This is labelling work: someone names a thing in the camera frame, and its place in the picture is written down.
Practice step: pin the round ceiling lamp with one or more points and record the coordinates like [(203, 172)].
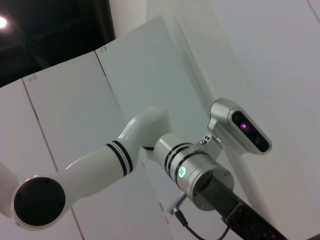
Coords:
[(2, 22)]

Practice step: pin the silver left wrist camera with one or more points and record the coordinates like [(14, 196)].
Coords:
[(240, 125)]

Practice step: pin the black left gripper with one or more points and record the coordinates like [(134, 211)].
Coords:
[(237, 212)]

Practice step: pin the white and silver left arm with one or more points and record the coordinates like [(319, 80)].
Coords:
[(100, 162)]

